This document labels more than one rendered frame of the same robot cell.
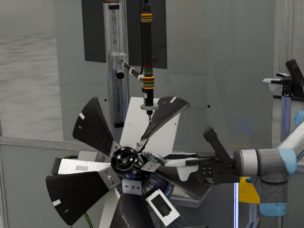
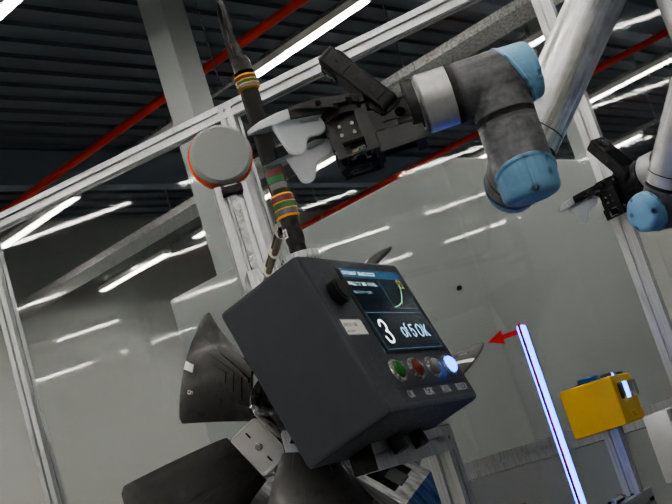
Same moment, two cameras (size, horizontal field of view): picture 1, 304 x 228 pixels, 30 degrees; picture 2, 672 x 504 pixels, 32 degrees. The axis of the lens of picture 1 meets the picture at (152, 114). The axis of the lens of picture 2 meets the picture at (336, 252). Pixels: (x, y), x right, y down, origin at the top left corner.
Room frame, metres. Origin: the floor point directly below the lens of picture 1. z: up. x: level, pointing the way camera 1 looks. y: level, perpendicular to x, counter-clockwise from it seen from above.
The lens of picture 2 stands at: (0.07, -0.15, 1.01)
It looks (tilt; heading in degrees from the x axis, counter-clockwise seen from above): 11 degrees up; 3
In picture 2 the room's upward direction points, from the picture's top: 17 degrees counter-clockwise
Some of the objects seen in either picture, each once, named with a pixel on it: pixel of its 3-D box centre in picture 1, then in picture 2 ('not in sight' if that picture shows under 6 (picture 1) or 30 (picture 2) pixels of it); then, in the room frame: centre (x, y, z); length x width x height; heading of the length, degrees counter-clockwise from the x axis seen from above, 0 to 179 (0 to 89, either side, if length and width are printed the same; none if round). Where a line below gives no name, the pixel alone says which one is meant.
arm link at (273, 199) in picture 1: (272, 193); (518, 160); (1.50, -0.34, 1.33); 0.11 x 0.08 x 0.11; 1
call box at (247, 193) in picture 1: (254, 187); (604, 408); (2.31, -0.43, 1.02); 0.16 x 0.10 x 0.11; 159
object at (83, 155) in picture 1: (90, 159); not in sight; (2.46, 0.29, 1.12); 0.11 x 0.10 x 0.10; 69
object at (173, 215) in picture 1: (166, 211); (407, 492); (2.17, -0.05, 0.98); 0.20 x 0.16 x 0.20; 159
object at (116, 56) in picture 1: (118, 60); (263, 286); (2.77, 0.16, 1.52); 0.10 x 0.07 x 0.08; 14
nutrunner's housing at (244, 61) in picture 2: (148, 56); (269, 156); (2.16, 0.01, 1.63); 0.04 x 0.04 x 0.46
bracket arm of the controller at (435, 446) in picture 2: not in sight; (405, 449); (1.44, -0.10, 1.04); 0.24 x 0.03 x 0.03; 159
